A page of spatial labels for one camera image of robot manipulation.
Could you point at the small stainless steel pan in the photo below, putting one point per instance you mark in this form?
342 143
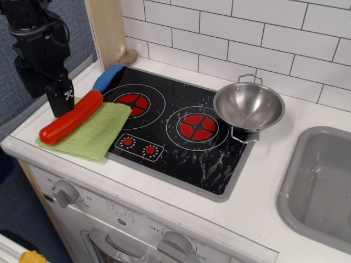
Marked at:
248 107

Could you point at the black toy stove top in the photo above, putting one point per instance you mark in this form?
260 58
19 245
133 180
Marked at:
174 134

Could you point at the red and blue spatula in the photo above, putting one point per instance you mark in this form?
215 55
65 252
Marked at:
66 124

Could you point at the white toy oven front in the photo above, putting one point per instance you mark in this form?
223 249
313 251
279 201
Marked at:
99 230

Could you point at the beige wooden post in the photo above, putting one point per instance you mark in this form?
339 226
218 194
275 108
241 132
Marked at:
106 24

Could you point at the grey timer knob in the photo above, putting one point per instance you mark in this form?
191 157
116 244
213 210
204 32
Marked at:
64 193

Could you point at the grey sink basin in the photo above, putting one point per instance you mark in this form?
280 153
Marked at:
314 198

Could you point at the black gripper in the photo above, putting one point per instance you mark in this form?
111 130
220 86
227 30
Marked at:
42 51

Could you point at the grey oven knob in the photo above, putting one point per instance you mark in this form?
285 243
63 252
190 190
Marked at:
175 246

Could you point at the green cloth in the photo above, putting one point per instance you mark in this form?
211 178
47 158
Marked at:
92 139

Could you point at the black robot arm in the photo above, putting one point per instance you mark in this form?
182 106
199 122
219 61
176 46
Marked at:
27 14

